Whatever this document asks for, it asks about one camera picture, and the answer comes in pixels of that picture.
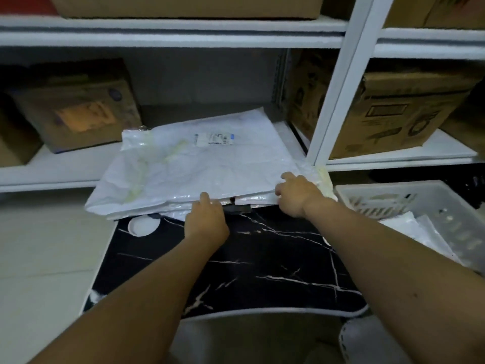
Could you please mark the person's right hand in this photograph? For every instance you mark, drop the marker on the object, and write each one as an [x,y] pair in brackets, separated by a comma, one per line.
[299,195]

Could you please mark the person's left hand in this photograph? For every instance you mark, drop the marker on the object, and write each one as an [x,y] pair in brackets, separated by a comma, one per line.
[206,225]

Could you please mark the pile of white mailers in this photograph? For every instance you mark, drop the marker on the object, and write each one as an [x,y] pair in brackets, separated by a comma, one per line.
[257,200]

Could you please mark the large white bubble mailer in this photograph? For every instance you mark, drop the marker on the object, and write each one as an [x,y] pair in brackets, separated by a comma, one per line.
[208,166]

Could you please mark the white plastic basket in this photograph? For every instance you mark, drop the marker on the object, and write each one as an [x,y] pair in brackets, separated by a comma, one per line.
[398,186]

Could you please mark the white metal shelf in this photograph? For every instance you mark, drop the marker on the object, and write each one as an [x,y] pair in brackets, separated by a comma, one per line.
[57,170]

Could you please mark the person's right forearm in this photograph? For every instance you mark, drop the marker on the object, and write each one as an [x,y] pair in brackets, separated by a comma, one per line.
[409,276]

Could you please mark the person's left forearm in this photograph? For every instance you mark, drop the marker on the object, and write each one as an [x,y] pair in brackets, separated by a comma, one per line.
[132,307]

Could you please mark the person's white shorts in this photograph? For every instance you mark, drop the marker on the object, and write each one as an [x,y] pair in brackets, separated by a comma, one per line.
[367,344]

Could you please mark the black marble lap table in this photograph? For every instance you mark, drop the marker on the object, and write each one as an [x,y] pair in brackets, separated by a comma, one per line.
[265,261]

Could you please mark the cardboard box with black print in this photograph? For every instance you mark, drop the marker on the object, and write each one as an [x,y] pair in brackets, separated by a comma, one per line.
[401,117]

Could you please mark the cardboard box with orange label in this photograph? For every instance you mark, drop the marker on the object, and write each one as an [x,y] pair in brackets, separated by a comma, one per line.
[83,109]

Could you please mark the dark cardboard box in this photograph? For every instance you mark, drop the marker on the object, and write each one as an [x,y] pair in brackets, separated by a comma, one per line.
[468,121]

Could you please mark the plain brown cardboard box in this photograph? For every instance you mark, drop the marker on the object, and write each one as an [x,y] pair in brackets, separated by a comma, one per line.
[15,140]

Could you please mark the large cardboard box white label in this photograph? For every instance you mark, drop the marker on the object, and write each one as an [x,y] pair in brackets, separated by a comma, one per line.
[189,5]

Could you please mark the red box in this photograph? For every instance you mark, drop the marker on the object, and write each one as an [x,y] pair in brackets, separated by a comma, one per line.
[26,3]

